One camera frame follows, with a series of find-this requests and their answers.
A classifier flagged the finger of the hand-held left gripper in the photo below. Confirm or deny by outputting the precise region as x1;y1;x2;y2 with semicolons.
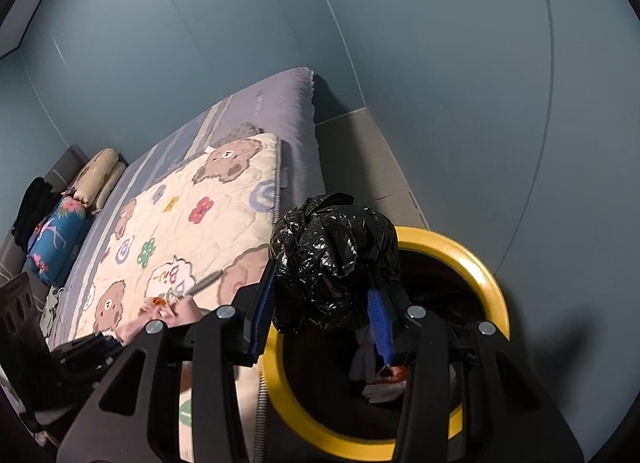
50;332;126;369

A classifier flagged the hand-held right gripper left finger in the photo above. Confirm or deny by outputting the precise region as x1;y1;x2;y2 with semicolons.
56;260;279;463

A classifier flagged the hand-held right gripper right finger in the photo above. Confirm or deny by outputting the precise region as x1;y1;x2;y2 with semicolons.
367;275;585;463

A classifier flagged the white tissue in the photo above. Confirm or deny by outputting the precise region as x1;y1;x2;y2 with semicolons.
362;380;407;402
349;332;392;385

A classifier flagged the orange snack wrapper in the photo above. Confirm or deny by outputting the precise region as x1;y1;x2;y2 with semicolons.
377;365;409;384

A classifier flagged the pink plastic bundle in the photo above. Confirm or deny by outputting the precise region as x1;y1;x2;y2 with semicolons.
117;300;207;347

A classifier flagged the black plastic bag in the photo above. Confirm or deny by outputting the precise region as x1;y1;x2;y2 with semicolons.
270;193;401;335

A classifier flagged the yellow rimmed trash bin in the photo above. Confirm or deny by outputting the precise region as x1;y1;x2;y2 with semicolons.
261;226;511;454

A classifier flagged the green cloth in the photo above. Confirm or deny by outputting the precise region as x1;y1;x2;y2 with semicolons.
39;287;67;345

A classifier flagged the blue floral folded quilt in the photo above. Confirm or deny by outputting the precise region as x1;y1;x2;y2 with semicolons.
27;195;94;287

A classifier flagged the bear printed blanket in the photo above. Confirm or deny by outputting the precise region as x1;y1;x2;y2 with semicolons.
75;133;282;463

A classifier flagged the black clothing pile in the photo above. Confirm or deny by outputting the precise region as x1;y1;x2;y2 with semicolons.
11;177;64;249

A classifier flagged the beige folded blanket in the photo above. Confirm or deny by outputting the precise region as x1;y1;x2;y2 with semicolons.
62;148;129;216

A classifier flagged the grey bed headboard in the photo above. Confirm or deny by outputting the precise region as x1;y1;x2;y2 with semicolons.
0;145;92;294

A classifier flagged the bed with striped sheet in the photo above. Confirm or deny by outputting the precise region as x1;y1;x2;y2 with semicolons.
42;67;329;463

